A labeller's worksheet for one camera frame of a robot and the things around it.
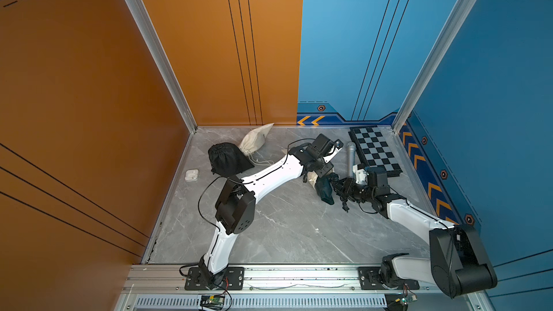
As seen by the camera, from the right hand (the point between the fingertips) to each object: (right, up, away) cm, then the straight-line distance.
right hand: (335, 185), depth 87 cm
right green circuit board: (+19, -34, -18) cm, 43 cm away
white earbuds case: (-64, +3, +12) cm, 65 cm away
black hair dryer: (-5, -1, -1) cm, 5 cm away
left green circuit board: (-46, -37, -16) cm, 60 cm away
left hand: (-4, +11, 0) cm, 12 cm away
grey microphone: (+13, +16, +21) cm, 29 cm away
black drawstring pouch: (-45, +10, +2) cm, 46 cm away
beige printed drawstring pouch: (-9, +3, -1) cm, 10 cm away
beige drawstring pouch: (-35, +18, +10) cm, 41 cm away
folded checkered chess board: (+24, +14, +19) cm, 33 cm away
